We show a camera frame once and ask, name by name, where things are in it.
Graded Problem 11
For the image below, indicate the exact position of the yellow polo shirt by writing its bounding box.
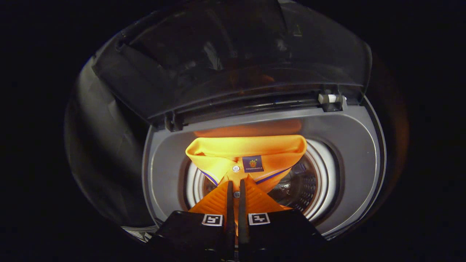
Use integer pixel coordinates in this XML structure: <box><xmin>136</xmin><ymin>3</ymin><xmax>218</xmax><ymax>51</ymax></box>
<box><xmin>185</xmin><ymin>135</ymin><xmax>308</xmax><ymax>237</ymax></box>

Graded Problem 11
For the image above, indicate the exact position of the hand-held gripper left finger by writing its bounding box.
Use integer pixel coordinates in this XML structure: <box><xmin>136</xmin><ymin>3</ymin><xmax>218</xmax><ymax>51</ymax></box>
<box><xmin>146</xmin><ymin>180</ymin><xmax>235</xmax><ymax>262</ymax></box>

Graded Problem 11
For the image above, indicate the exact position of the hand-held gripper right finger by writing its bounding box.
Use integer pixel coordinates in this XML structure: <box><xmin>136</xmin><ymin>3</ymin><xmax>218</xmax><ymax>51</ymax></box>
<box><xmin>238</xmin><ymin>178</ymin><xmax>327</xmax><ymax>262</ymax></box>

